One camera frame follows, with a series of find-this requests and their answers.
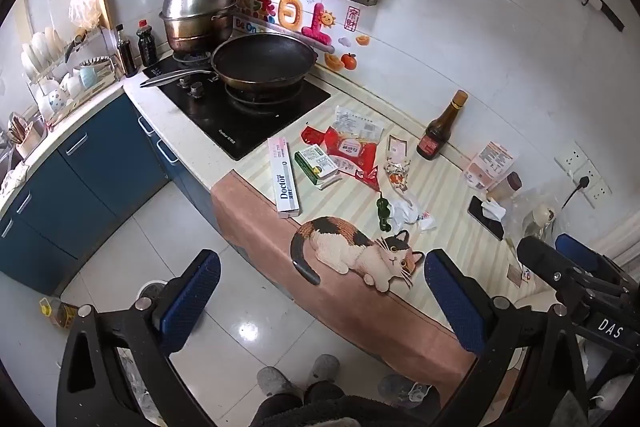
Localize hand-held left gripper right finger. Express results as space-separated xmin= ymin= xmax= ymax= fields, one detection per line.
xmin=424 ymin=248 xmax=601 ymax=427

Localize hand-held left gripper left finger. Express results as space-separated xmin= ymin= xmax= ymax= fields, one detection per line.
xmin=57 ymin=249 xmax=223 ymax=427

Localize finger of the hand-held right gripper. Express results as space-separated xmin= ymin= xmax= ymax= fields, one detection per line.
xmin=554 ymin=233 xmax=608 ymax=270
xmin=516 ymin=236 xmax=581 ymax=280

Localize white tissue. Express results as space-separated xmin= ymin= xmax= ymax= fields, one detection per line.
xmin=480 ymin=198 xmax=507 ymax=223
xmin=390 ymin=194 xmax=421 ymax=230

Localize pink white packet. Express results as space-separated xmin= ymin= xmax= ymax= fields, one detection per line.
xmin=462 ymin=141 xmax=516 ymax=192

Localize clear orange candy wrapper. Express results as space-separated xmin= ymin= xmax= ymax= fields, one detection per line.
xmin=384 ymin=157 xmax=413 ymax=192

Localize long white box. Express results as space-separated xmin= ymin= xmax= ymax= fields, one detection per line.
xmin=267 ymin=137 xmax=301 ymax=219

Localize red snack packet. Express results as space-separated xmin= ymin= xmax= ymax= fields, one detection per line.
xmin=301 ymin=124 xmax=383 ymax=192

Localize green white box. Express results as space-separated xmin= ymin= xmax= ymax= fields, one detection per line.
xmin=294 ymin=144 xmax=342 ymax=188

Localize small printed card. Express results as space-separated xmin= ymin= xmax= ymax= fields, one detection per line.
xmin=506 ymin=264 xmax=535 ymax=288

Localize black phone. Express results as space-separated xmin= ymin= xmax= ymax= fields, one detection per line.
xmin=467 ymin=195 xmax=506 ymax=242

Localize folded white tissue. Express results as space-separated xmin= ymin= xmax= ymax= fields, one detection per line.
xmin=480 ymin=198 xmax=507 ymax=223

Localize small jar brown lid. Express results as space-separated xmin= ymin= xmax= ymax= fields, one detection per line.
xmin=487 ymin=172 xmax=523 ymax=202

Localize crushed clear plastic bottle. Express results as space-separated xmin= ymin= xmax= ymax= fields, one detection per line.
xmin=377 ymin=374 xmax=433 ymax=408

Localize cat printed striped mat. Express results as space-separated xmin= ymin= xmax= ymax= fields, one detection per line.
xmin=210 ymin=82 xmax=531 ymax=400

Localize green pepper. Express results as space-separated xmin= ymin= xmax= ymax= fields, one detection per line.
xmin=376 ymin=192 xmax=393 ymax=235

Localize person's grey left slipper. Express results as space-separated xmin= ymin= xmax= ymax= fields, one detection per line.
xmin=256 ymin=366 xmax=301 ymax=400

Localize person's grey slipper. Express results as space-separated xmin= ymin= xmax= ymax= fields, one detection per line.
xmin=256 ymin=366 xmax=301 ymax=400
xmin=305 ymin=354 xmax=341 ymax=388

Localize blue kitchen cabinet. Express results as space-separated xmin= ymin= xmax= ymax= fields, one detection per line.
xmin=0 ymin=94 xmax=171 ymax=298
xmin=137 ymin=117 xmax=221 ymax=228

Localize cooking oil bottle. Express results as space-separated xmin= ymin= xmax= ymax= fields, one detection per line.
xmin=39 ymin=297 xmax=81 ymax=330

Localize person's grey right slipper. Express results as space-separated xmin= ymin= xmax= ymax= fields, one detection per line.
xmin=305 ymin=354 xmax=341 ymax=388

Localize brown sauce bottle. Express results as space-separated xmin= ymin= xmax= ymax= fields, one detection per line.
xmin=416 ymin=90 xmax=469 ymax=162

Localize small pink packet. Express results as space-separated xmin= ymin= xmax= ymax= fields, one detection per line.
xmin=387 ymin=134 xmax=411 ymax=160

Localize person's black pants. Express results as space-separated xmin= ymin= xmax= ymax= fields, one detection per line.
xmin=250 ymin=382 xmax=441 ymax=427

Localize black gas stove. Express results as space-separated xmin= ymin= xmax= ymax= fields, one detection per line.
xmin=141 ymin=57 xmax=332 ymax=162

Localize clear plastic packet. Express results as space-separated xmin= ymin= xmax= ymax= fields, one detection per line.
xmin=332 ymin=105 xmax=386 ymax=140

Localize chopstick holder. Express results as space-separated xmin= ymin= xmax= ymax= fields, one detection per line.
xmin=7 ymin=114 xmax=48 ymax=158

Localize metal dish rack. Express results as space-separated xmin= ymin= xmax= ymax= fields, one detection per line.
xmin=20 ymin=24 xmax=126 ymax=128

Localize white dotted bowl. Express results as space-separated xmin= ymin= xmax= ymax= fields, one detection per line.
xmin=40 ymin=89 xmax=68 ymax=115

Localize pale blue bowl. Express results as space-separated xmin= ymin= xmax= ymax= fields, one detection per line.
xmin=79 ymin=63 xmax=113 ymax=88

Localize dark soy sauce bottle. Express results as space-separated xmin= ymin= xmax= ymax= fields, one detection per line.
xmin=136 ymin=19 xmax=160 ymax=68
xmin=115 ymin=24 xmax=138 ymax=78

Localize stack of white plates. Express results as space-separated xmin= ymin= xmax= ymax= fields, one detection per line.
xmin=20 ymin=27 xmax=66 ymax=78

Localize steel steamer pot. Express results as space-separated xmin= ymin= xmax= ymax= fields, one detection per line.
xmin=159 ymin=0 xmax=240 ymax=55

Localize hanging clear plastic bag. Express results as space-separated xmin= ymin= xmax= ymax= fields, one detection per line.
xmin=67 ymin=0 xmax=101 ymax=30

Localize white wall socket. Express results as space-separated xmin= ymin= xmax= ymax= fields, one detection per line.
xmin=554 ymin=142 xmax=588 ymax=172
xmin=570 ymin=159 xmax=613 ymax=210

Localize black plug with cable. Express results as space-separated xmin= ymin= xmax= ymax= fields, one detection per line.
xmin=561 ymin=176 xmax=592 ymax=210

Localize black wok with handle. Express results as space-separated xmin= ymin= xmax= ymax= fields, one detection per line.
xmin=140 ymin=32 xmax=318 ymax=90

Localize colourful lettering wall sticker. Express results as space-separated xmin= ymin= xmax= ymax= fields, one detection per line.
xmin=232 ymin=0 xmax=337 ymax=45

